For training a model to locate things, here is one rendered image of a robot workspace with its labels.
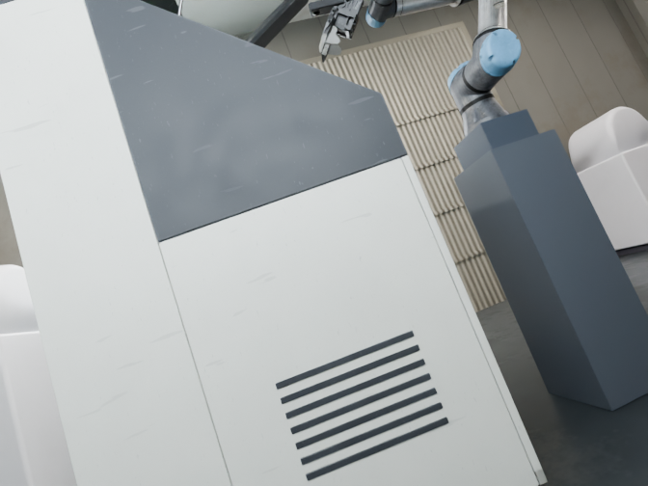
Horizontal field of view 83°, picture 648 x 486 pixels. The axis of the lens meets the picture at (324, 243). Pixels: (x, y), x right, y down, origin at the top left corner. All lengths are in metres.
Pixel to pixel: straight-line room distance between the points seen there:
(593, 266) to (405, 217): 0.68
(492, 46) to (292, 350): 1.03
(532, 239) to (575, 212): 0.17
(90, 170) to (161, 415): 0.54
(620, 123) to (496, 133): 2.79
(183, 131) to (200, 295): 0.37
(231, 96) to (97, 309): 0.54
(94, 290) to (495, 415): 0.86
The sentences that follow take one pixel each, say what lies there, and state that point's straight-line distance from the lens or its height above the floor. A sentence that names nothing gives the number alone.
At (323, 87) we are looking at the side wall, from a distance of 0.91.
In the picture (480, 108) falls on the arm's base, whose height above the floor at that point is 0.96.
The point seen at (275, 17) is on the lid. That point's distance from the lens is 1.87.
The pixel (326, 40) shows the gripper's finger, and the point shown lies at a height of 1.31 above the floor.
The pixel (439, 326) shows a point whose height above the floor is 0.42.
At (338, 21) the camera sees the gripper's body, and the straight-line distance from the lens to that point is 1.36.
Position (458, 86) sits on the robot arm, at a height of 1.07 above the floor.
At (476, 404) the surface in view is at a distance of 0.86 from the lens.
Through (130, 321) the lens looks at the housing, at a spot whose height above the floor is 0.65.
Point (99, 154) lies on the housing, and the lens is 0.97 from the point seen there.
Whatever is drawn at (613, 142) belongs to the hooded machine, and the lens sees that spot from 3.94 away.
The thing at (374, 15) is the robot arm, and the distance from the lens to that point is 1.51.
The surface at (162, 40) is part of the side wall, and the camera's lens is 1.05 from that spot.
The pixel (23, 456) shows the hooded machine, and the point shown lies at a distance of 2.33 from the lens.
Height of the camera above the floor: 0.56
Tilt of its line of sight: 8 degrees up
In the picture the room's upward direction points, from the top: 21 degrees counter-clockwise
